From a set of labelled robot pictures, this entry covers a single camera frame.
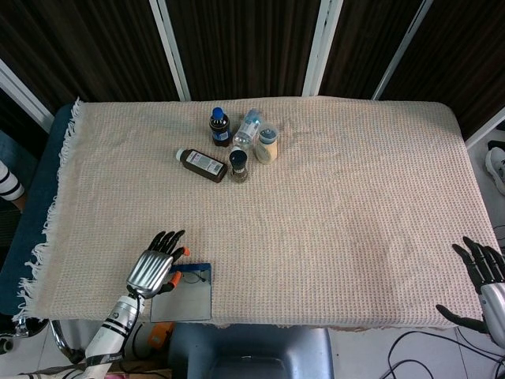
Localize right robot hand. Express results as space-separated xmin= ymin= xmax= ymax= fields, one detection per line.
xmin=436 ymin=235 xmax=505 ymax=351

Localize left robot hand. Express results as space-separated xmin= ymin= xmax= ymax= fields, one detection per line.
xmin=125 ymin=229 xmax=191 ymax=300

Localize thin metal frame eyeglasses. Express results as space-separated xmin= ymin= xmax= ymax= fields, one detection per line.
xmin=179 ymin=269 xmax=210 ymax=286

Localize blue rectangular box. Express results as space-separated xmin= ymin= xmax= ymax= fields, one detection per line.
xmin=149 ymin=262 xmax=213 ymax=323

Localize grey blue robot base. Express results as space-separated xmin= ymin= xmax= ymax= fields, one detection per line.
xmin=167 ymin=322 xmax=335 ymax=379

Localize orange tool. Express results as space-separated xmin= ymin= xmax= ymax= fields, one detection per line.
xmin=148 ymin=322 xmax=174 ymax=349

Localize chrome chair base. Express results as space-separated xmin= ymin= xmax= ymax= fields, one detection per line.
xmin=0 ymin=317 xmax=86 ymax=364

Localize brown bottle white cap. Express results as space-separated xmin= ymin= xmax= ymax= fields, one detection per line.
xmin=175 ymin=148 xmax=229 ymax=184

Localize teal blue table pad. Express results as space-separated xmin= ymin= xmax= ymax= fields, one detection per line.
xmin=0 ymin=103 xmax=76 ymax=317

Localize pepper grinder black cap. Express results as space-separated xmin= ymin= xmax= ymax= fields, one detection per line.
xmin=229 ymin=147 xmax=249 ymax=185

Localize white sneaker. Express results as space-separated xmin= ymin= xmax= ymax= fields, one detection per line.
xmin=484 ymin=146 xmax=505 ymax=186

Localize cola bottle blue cap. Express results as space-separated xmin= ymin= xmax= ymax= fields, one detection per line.
xmin=208 ymin=107 xmax=231 ymax=148

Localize spice jar beige contents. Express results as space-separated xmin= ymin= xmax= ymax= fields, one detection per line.
xmin=255 ymin=122 xmax=280 ymax=165

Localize clear plastic water bottle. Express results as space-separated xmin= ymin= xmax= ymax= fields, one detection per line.
xmin=232 ymin=108 xmax=264 ymax=152

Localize beige waffle tablecloth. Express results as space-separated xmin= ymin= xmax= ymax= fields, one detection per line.
xmin=10 ymin=96 xmax=502 ymax=332

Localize long black floor cable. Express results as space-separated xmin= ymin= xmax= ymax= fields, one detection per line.
xmin=387 ymin=330 xmax=498 ymax=379

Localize white partition frame post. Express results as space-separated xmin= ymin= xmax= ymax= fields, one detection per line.
xmin=148 ymin=0 xmax=193 ymax=102
xmin=301 ymin=0 xmax=343 ymax=97
xmin=0 ymin=58 xmax=54 ymax=122
xmin=372 ymin=0 xmax=434 ymax=100
xmin=465 ymin=117 xmax=505 ymax=150

